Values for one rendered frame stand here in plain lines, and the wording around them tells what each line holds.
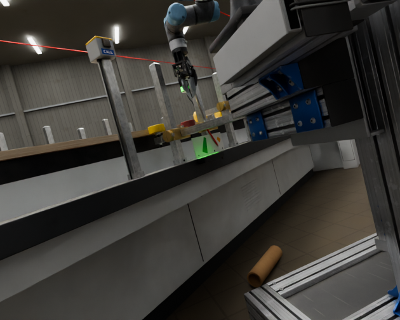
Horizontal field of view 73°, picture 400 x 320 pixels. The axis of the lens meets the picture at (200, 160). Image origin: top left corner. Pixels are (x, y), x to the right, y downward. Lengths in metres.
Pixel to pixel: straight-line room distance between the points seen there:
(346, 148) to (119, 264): 3.12
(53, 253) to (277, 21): 0.78
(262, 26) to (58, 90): 12.52
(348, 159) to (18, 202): 3.45
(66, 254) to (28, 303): 0.25
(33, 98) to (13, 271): 12.27
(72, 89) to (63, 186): 11.78
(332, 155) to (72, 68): 11.17
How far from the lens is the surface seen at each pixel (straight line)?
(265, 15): 0.48
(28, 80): 13.22
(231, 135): 1.60
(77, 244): 0.91
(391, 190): 0.79
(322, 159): 3.98
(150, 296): 1.37
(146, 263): 1.33
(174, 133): 1.19
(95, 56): 1.09
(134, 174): 1.01
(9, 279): 0.86
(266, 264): 1.55
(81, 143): 1.14
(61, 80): 12.98
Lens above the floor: 0.76
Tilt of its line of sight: 3 degrees down
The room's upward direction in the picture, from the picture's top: 15 degrees counter-clockwise
